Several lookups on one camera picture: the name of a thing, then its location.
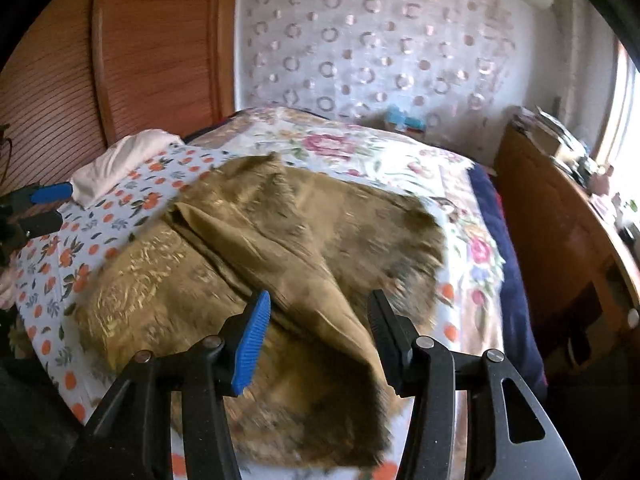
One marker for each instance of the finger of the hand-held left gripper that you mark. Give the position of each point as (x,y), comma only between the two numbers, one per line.
(50,193)
(42,223)

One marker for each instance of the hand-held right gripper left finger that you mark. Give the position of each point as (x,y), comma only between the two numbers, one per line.
(250,345)

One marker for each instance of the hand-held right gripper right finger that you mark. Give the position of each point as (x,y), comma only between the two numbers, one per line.
(387,335)

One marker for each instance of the brown gold-patterned garment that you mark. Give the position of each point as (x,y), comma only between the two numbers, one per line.
(300,240)

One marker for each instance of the orange-print white bed sheet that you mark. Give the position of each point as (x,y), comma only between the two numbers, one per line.
(100,230)

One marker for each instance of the white pillow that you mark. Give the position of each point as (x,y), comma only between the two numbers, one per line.
(120,160)

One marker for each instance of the dark blue blanket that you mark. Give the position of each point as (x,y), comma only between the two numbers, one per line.
(515,285)

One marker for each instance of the wooden wardrobe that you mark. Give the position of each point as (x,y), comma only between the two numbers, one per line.
(150,50)

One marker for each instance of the wooden desk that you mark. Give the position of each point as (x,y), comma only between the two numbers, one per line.
(550,220)

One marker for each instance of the white round knob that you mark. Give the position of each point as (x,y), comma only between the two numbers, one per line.
(634,317)

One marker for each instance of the pile of desk clutter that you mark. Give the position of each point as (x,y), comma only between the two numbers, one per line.
(555,135)

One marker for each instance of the white circle-patterned curtain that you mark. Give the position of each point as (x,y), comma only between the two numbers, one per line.
(350,35)

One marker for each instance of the window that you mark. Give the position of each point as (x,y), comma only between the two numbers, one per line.
(625,125)

